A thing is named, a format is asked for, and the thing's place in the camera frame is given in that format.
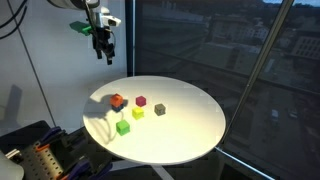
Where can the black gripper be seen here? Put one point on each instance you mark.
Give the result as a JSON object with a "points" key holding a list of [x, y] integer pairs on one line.
{"points": [[101, 39]]}

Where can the orange block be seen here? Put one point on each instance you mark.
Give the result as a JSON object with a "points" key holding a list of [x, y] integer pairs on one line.
{"points": [[116, 99]]}

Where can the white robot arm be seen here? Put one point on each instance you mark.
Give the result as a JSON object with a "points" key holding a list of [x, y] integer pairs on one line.
{"points": [[103, 16]]}

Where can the blue block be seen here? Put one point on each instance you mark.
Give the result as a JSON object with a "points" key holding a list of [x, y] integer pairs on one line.
{"points": [[118, 108]]}

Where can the magenta block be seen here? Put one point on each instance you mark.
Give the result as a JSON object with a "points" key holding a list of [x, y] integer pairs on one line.
{"points": [[141, 101]]}

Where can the yellow-green block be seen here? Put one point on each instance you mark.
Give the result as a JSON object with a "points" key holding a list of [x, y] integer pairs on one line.
{"points": [[138, 113]]}

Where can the green block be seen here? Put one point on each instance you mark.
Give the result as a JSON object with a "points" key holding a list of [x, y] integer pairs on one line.
{"points": [[123, 128]]}

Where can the grey block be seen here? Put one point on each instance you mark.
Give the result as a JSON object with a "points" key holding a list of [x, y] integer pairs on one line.
{"points": [[160, 109]]}

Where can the black clamp with orange tips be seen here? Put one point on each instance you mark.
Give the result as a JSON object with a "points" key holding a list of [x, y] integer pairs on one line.
{"points": [[53, 135], [85, 168]]}

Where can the perforated metal board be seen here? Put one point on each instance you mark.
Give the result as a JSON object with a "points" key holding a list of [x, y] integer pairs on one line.
{"points": [[45, 165]]}

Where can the white rounded object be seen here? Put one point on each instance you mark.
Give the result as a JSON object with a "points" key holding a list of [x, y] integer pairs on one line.
{"points": [[10, 168]]}

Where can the slanted window mullion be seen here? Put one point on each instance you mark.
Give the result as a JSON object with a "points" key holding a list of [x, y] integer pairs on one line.
{"points": [[256, 71]]}

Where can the vertical window frame post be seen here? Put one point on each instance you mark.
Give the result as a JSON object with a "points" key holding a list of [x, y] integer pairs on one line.
{"points": [[130, 36]]}

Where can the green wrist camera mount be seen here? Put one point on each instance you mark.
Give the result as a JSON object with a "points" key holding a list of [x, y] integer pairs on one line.
{"points": [[81, 28]]}

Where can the white table pedestal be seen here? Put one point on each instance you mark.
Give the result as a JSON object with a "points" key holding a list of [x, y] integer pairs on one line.
{"points": [[163, 172]]}

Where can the window sill frame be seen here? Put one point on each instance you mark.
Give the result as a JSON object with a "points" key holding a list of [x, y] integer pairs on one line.
{"points": [[243, 163]]}

